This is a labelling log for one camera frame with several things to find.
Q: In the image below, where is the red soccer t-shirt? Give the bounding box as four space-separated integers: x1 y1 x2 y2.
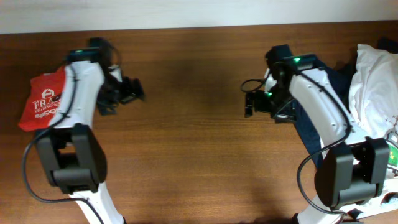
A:
18 65 65 132

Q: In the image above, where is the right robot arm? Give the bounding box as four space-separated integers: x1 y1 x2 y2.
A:
244 44 397 223

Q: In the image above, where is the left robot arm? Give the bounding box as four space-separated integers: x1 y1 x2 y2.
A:
22 37 145 223

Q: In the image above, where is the navy blue garment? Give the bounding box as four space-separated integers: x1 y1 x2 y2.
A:
292 37 398 169

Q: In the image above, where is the white printed t-shirt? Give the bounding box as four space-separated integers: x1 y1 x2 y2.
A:
348 44 397 219

